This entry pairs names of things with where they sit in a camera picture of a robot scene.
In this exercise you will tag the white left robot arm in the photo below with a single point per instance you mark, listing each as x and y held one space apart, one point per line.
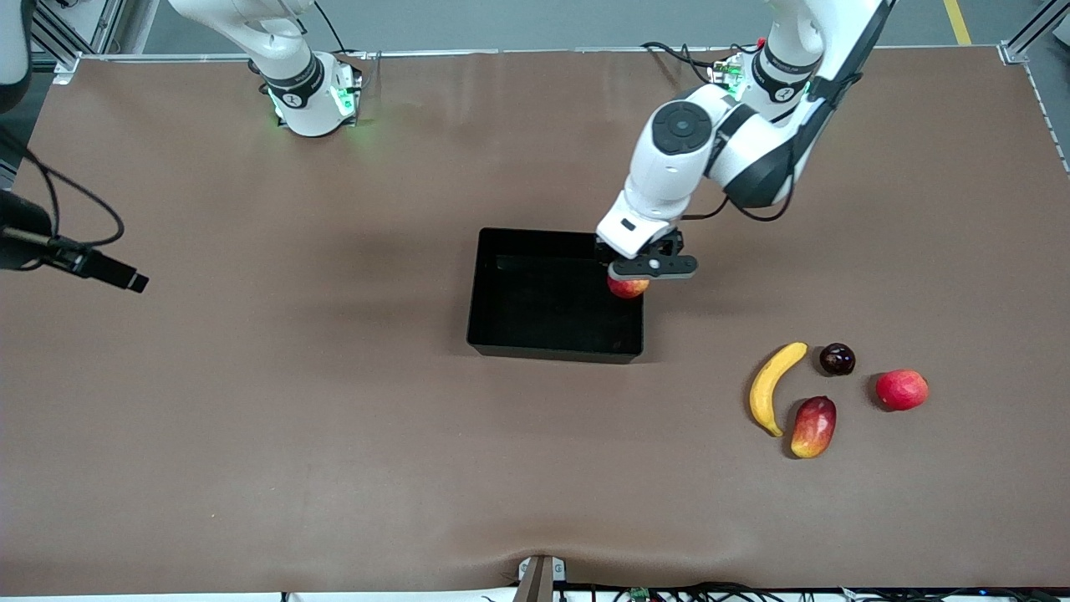
752 150

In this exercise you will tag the black plastic box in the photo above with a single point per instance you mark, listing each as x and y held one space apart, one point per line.
543 309

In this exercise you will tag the dark purple mangosteen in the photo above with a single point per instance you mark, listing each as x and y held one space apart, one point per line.
837 359

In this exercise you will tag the brown table mat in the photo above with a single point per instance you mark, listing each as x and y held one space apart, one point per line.
535 460

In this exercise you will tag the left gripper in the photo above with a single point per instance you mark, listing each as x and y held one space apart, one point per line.
670 245

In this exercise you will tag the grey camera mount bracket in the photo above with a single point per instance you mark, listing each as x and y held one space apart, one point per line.
539 581

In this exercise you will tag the red yellow apple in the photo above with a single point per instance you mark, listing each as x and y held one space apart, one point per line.
629 288

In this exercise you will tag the red yellow mango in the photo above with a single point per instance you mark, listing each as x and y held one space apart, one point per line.
813 428

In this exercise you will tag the red pomegranate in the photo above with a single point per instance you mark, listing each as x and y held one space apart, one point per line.
903 390

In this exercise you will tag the aluminium frame post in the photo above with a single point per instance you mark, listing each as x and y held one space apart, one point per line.
58 46
1024 38

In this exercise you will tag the yellow banana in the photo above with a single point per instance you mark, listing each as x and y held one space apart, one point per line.
762 393

